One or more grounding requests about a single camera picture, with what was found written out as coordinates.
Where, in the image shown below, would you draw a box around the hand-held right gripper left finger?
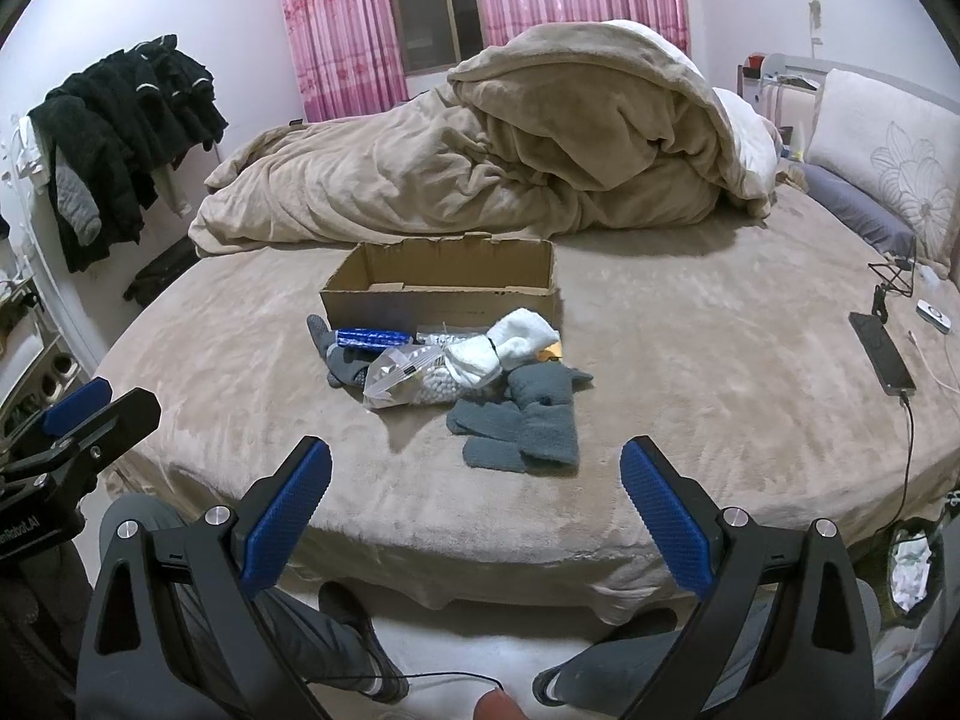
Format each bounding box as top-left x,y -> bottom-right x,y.
75,435 -> 335,720

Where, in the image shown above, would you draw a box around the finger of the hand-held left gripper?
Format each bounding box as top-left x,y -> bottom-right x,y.
0,388 -> 163,500
0,377 -> 113,460

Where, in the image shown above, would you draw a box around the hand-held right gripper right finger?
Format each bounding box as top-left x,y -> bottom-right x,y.
619,435 -> 878,720

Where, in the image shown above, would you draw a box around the person's right hand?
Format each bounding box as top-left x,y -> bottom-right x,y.
475,688 -> 527,720

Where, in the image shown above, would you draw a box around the white shelf rack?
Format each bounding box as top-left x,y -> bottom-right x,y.
0,112 -> 102,428

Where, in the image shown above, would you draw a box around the person's left leg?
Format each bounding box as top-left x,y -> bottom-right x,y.
97,493 -> 376,691

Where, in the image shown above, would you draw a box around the person's leg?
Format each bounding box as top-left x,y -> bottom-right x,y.
553,611 -> 758,720
97,493 -> 376,691

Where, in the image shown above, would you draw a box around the beige bed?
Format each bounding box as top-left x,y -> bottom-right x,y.
94,120 -> 960,610

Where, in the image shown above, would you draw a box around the person's right leg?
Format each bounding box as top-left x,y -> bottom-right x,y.
553,611 -> 758,720

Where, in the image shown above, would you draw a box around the person's left shoe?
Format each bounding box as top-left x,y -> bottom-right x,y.
318,581 -> 410,704

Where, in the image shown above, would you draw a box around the person's shoe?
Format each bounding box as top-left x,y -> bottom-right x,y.
318,581 -> 410,704
532,669 -> 572,707

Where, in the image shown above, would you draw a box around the black bag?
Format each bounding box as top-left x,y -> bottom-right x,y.
123,240 -> 201,308

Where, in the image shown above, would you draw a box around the dark grey dotted sock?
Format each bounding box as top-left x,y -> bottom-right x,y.
306,313 -> 377,389

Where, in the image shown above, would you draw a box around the grey fuzzy sock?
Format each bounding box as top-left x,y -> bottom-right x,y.
501,362 -> 595,412
448,396 -> 583,476

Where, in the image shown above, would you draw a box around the clear bag of white beads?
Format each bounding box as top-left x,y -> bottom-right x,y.
363,345 -> 460,413

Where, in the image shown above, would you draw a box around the blue foil packet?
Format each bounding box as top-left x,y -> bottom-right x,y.
335,325 -> 414,350

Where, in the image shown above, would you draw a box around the person's right shoe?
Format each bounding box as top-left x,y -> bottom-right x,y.
532,669 -> 572,707

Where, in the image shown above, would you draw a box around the small clear plastic bag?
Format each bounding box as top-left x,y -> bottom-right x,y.
415,321 -> 482,350

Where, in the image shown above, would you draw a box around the white socks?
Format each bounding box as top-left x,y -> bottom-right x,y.
442,309 -> 562,392

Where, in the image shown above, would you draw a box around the trash bin with paper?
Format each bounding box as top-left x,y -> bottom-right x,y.
862,510 -> 960,623

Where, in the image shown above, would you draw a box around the pile of dark clothes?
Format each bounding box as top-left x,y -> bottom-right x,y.
28,34 -> 230,275

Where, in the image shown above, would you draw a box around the black smartphone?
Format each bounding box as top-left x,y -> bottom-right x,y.
848,310 -> 918,398

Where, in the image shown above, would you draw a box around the cardboard box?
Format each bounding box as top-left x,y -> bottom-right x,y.
320,232 -> 562,332

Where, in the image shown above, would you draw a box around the grey pillow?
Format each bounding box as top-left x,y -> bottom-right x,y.
780,161 -> 920,257

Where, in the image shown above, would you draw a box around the beige fleece blanket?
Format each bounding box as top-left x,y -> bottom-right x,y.
187,18 -> 785,257

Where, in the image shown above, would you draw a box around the white floral pillow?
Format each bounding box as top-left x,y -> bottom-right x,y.
805,68 -> 960,272

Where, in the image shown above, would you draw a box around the grey headboard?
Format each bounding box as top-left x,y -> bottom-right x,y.
738,52 -> 960,117

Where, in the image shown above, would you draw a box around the window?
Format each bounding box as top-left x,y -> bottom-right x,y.
381,0 -> 485,77

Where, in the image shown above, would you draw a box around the thin black cable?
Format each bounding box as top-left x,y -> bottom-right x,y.
300,670 -> 505,692

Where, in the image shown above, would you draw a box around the black charging cable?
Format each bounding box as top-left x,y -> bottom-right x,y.
895,388 -> 916,530

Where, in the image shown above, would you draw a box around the black wire phone stand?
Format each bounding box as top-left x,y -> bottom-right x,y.
868,235 -> 920,325

